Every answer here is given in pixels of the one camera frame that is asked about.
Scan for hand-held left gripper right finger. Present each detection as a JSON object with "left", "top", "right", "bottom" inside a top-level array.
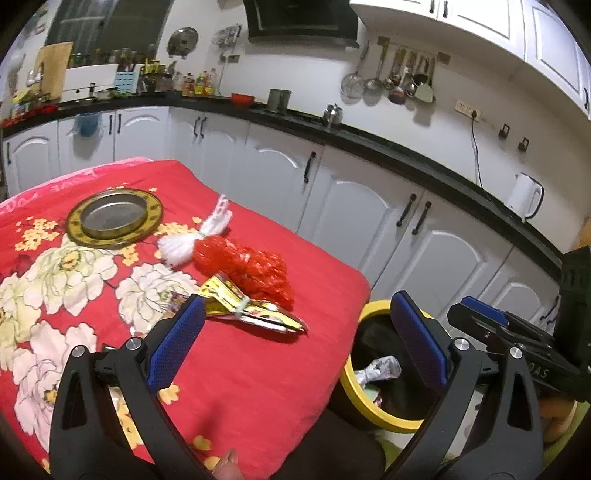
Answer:
[{"left": 382, "top": 291, "right": 546, "bottom": 480}]

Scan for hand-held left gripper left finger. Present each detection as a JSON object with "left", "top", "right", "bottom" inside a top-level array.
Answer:
[{"left": 47, "top": 294, "right": 219, "bottom": 480}]

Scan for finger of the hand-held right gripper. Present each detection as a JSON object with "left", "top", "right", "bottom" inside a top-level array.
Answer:
[
  {"left": 462, "top": 296, "right": 555, "bottom": 347},
  {"left": 447, "top": 302, "right": 555, "bottom": 358}
]

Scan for white plastic bag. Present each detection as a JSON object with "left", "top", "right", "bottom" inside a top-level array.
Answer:
[{"left": 353, "top": 355, "right": 402, "bottom": 387}]

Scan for yellow snack wrappers bundle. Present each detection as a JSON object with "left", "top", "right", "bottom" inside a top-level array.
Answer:
[{"left": 159, "top": 272, "right": 309, "bottom": 340}]

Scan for yellow-rimmed black trash bin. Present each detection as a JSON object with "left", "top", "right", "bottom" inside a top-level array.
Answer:
[{"left": 339, "top": 300, "right": 481, "bottom": 435}]

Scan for white string tassel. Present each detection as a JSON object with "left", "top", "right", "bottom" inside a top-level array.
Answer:
[{"left": 157, "top": 195, "right": 232, "bottom": 267}]

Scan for red plastic mesh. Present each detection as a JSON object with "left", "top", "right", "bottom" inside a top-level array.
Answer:
[{"left": 193, "top": 234, "right": 295, "bottom": 310}]

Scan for person's right hand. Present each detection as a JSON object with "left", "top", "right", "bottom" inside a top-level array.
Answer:
[{"left": 538, "top": 397, "right": 579, "bottom": 440}]

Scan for person's left hand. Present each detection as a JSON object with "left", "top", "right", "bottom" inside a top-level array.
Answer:
[{"left": 216, "top": 450, "right": 242, "bottom": 479}]

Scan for red floral blanket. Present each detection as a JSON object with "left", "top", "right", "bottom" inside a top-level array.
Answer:
[{"left": 0, "top": 157, "right": 372, "bottom": 476}]

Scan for white electric kettle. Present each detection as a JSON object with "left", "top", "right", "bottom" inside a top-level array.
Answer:
[{"left": 507, "top": 172, "right": 545, "bottom": 222}]

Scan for round gold-rimmed metal tray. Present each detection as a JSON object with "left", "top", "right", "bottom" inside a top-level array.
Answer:
[{"left": 66, "top": 188, "right": 164, "bottom": 250}]

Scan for white lower cabinets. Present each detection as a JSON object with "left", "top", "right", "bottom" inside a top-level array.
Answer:
[{"left": 2, "top": 106, "right": 561, "bottom": 333}]

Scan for white cabinets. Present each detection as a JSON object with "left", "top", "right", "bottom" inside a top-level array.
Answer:
[
  {"left": 2, "top": 106, "right": 561, "bottom": 333},
  {"left": 349, "top": 0, "right": 591, "bottom": 116}
]

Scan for black kitchen countertop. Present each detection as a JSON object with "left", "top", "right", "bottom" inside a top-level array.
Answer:
[{"left": 0, "top": 95, "right": 566, "bottom": 278}]

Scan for light green spatula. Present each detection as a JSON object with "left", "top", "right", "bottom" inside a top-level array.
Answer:
[{"left": 414, "top": 60, "right": 437, "bottom": 103}]

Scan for red ladle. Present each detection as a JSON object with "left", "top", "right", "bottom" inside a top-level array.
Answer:
[{"left": 388, "top": 55, "right": 407, "bottom": 105}]

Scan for blue hanging bag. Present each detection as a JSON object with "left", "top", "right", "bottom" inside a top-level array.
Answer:
[{"left": 74, "top": 112, "right": 100, "bottom": 138}]

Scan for metal skimmer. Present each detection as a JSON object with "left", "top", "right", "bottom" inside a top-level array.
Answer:
[{"left": 365, "top": 46, "right": 387, "bottom": 92}]

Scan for group of condiment bottles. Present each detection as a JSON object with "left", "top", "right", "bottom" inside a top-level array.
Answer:
[{"left": 181, "top": 68, "right": 221, "bottom": 97}]

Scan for mesh strainer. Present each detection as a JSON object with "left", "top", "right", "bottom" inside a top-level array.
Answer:
[{"left": 341, "top": 44, "right": 370, "bottom": 99}]

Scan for grey metal canister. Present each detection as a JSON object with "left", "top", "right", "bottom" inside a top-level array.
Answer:
[{"left": 267, "top": 89, "right": 293, "bottom": 114}]

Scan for black spice rack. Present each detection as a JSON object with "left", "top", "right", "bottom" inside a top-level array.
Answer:
[{"left": 139, "top": 60, "right": 174, "bottom": 93}]

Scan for blue utensil holder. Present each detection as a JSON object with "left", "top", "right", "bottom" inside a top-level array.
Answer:
[{"left": 114, "top": 70, "right": 138, "bottom": 95}]

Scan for small red fruits pile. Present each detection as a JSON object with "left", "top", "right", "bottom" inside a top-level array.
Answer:
[{"left": 2, "top": 104, "right": 59, "bottom": 128}]

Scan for white sink splash guard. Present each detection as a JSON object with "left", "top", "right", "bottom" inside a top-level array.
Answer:
[{"left": 62, "top": 64, "right": 118, "bottom": 100}]

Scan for white upper cabinets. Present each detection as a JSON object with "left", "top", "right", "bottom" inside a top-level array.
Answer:
[{"left": 349, "top": 0, "right": 591, "bottom": 116}]

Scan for dark pan lid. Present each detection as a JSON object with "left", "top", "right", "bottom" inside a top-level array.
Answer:
[{"left": 167, "top": 27, "right": 199, "bottom": 60}]

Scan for wooden cutting board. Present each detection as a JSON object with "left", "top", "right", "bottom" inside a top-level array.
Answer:
[{"left": 34, "top": 41, "right": 74, "bottom": 100}]

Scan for dark window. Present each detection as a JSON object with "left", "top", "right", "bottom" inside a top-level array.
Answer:
[{"left": 46, "top": 0, "right": 174, "bottom": 61}]

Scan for black range hood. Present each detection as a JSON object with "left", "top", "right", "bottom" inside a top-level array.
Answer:
[{"left": 242, "top": 0, "right": 360, "bottom": 48}]

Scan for black power cable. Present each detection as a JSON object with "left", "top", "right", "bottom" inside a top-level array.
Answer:
[{"left": 470, "top": 117, "right": 486, "bottom": 190}]

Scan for cream wall socket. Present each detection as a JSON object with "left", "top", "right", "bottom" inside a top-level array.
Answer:
[{"left": 455, "top": 100, "right": 483, "bottom": 121}]

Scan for metal utensil rail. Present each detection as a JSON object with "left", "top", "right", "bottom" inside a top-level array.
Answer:
[{"left": 376, "top": 37, "right": 451, "bottom": 64}]

